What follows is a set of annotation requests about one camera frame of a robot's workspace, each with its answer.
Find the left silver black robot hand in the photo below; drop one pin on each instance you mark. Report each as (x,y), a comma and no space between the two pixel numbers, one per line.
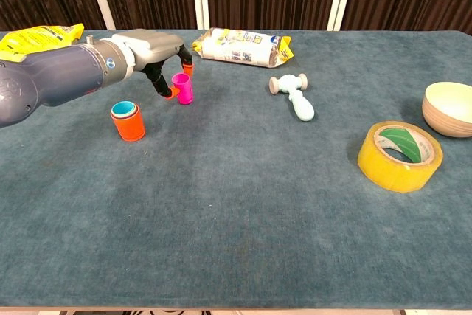
(155,44)

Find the pink plastic cup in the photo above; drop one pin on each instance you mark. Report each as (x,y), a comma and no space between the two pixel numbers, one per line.
(183,90)

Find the light blue plastic cup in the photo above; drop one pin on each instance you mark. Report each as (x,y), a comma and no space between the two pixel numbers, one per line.
(121,108)

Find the large orange plastic cup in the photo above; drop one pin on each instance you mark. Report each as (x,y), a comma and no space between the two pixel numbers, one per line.
(129,130)

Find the white and yellow snack package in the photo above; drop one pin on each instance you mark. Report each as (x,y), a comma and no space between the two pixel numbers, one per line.
(239,49)

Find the yellow snack bag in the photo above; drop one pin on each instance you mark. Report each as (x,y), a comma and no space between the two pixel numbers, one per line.
(40,38)

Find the light blue toy hammer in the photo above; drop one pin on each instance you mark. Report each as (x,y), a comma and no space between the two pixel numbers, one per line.
(302,108)

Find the teal table cloth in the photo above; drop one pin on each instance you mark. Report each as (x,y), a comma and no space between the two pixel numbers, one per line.
(258,237)

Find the yellow clear tape roll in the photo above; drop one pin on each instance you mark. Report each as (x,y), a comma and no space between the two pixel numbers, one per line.
(391,175)

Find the beige bowl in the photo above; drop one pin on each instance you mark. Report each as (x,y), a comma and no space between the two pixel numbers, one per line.
(448,108)

